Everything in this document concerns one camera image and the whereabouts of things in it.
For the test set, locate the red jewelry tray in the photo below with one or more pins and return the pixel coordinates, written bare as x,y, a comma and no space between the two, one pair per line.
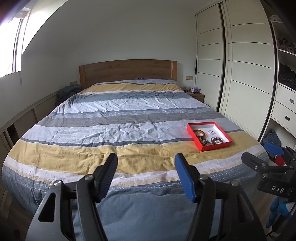
211,129

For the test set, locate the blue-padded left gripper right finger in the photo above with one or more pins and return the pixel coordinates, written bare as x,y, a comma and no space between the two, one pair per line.
189,178

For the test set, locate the white sliding wardrobe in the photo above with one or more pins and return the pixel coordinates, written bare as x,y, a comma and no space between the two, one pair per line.
236,62

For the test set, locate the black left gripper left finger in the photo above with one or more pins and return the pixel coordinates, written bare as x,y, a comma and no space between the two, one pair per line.
103,177

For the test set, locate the window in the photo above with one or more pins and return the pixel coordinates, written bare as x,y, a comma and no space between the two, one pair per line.
12,35

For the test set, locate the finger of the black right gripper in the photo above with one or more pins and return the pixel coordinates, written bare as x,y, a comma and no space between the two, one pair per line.
260,166

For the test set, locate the striped duvet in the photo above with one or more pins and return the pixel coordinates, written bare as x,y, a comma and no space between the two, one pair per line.
145,123

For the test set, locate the dark clothes pile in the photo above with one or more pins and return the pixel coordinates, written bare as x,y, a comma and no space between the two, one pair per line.
68,91

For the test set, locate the brown jade bangle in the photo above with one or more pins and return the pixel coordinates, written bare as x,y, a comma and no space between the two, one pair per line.
216,140

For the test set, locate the wooden headboard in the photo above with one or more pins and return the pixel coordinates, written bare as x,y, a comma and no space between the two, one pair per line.
132,69

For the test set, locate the low white wall cabinet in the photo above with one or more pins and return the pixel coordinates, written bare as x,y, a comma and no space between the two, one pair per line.
18,179

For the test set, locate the open shelf with drawers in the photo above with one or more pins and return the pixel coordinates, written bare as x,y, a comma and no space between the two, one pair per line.
281,117

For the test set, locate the wide amber bangle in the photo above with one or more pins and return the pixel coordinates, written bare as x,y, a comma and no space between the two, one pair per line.
199,133

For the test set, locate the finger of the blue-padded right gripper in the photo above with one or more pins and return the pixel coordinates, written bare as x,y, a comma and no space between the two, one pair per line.
287,153

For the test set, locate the wooden nightstand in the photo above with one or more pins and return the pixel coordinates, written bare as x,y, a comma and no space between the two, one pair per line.
198,96

